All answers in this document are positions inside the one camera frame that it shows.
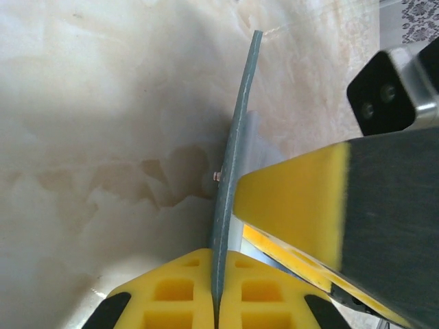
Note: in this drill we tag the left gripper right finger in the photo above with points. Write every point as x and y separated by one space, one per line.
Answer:
260 301

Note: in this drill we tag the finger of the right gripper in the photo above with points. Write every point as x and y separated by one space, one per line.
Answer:
377 205
308 265

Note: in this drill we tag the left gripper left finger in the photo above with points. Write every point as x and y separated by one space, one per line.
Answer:
171 294

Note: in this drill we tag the blue leather card holder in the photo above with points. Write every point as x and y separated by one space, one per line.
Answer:
240 120

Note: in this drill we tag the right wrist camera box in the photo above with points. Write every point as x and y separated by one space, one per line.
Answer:
380 99

